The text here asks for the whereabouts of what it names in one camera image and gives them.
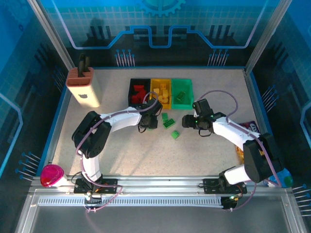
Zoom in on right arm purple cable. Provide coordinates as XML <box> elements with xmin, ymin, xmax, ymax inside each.
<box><xmin>193</xmin><ymin>90</ymin><xmax>282</xmax><ymax>212</ymax></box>

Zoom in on green plastic bin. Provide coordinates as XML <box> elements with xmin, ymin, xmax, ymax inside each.
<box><xmin>171</xmin><ymin>78</ymin><xmax>195</xmax><ymax>110</ymax></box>

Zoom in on black controller board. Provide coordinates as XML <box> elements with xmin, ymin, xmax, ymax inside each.
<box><xmin>221</xmin><ymin>194</ymin><xmax>243</xmax><ymax>210</ymax></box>

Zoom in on pink dome button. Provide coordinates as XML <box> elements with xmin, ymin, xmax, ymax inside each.
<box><xmin>40</xmin><ymin>164</ymin><xmax>66</xmax><ymax>188</ymax></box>

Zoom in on beige knife block brown top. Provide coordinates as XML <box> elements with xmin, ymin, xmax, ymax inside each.
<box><xmin>65</xmin><ymin>67</ymin><xmax>103</xmax><ymax>108</ymax></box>

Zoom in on white slotted cable duct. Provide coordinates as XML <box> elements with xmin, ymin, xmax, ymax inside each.
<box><xmin>37</xmin><ymin>196</ymin><xmax>224</xmax><ymax>207</ymax></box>

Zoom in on aluminium frame post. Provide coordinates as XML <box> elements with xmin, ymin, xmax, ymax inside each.
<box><xmin>27</xmin><ymin>0</ymin><xmax>75</xmax><ymax>70</ymax></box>
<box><xmin>244</xmin><ymin>0</ymin><xmax>294</xmax><ymax>75</ymax></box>

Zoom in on black scissors handles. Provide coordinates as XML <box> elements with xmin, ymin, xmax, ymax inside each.
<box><xmin>78</xmin><ymin>53</ymin><xmax>90</xmax><ymax>78</ymax></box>

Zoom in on aluminium mounting rail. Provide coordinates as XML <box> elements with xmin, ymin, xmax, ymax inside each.
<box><xmin>29</xmin><ymin>175</ymin><xmax>292</xmax><ymax>197</ymax></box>

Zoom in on blue dome button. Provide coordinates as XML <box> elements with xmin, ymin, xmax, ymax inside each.
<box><xmin>267</xmin><ymin>168</ymin><xmax>294</xmax><ymax>188</ymax></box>

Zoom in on purple candy bag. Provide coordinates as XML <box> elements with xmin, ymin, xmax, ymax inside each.
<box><xmin>239</xmin><ymin>120</ymin><xmax>260</xmax><ymax>134</ymax></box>

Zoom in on black plastic bin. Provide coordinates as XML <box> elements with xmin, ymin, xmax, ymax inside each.
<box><xmin>127</xmin><ymin>78</ymin><xmax>152</xmax><ymax>109</ymax></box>

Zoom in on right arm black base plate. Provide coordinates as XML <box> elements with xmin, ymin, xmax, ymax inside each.
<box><xmin>203</xmin><ymin>178</ymin><xmax>248</xmax><ymax>195</ymax></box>

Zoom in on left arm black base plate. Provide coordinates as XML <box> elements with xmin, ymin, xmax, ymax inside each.
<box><xmin>73</xmin><ymin>178</ymin><xmax>120</xmax><ymax>195</ymax></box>

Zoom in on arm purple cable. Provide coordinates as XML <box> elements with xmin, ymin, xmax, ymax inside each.
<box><xmin>193</xmin><ymin>90</ymin><xmax>282</xmax><ymax>212</ymax></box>
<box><xmin>75</xmin><ymin>93</ymin><xmax>160</xmax><ymax>213</ymax></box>

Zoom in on yellow plastic bin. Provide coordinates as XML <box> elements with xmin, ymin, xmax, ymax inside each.
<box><xmin>149</xmin><ymin>78</ymin><xmax>173</xmax><ymax>110</ymax></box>

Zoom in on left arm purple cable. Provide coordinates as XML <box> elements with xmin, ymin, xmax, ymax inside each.
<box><xmin>75</xmin><ymin>93</ymin><xmax>160</xmax><ymax>213</ymax></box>

